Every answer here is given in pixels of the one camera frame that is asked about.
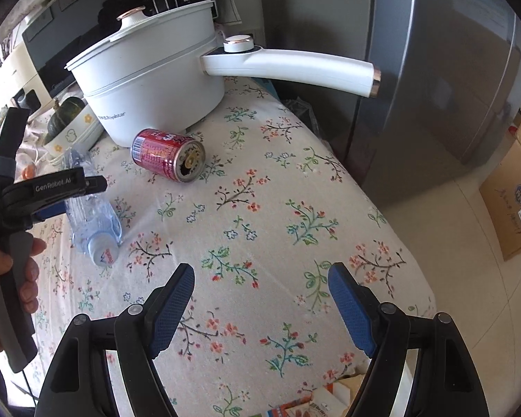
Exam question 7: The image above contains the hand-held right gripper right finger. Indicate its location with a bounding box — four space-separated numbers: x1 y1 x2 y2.
327 262 491 417

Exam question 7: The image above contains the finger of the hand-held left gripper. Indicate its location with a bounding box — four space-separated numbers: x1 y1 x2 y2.
79 175 109 196
31 204 68 223

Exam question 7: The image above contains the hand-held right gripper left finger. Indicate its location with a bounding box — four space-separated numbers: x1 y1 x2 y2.
35 262 196 417

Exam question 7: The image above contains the clear plastic bottle with label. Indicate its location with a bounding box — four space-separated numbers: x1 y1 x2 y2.
64 150 123 267

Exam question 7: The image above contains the red drink can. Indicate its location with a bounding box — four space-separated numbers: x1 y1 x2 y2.
131 128 206 182

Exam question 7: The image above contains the person's left hand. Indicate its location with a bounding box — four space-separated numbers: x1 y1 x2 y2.
0 237 47 357

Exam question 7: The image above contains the white flower print bowl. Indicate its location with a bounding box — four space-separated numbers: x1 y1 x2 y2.
43 104 98 155

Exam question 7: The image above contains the green pumpkin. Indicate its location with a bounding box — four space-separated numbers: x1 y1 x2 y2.
48 97 85 137

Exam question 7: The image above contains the white electric cooking pot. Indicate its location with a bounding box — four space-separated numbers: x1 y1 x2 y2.
69 22 382 147

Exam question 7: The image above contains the white air fryer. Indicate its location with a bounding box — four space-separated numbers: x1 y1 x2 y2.
0 46 44 110

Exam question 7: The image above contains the floral tablecloth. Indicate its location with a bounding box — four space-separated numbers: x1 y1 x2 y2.
9 76 438 417

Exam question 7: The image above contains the black microwave oven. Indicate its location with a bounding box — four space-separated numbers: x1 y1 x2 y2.
22 0 220 96

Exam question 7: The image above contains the white pot lid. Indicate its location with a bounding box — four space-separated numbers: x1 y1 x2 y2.
65 1 214 72

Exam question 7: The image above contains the brown cardboard box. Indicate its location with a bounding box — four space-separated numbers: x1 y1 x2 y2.
480 96 521 262

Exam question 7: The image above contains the clear plastic bag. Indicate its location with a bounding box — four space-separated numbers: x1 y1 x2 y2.
282 96 327 140

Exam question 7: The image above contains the grey refrigerator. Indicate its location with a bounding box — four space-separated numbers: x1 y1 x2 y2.
345 0 521 209

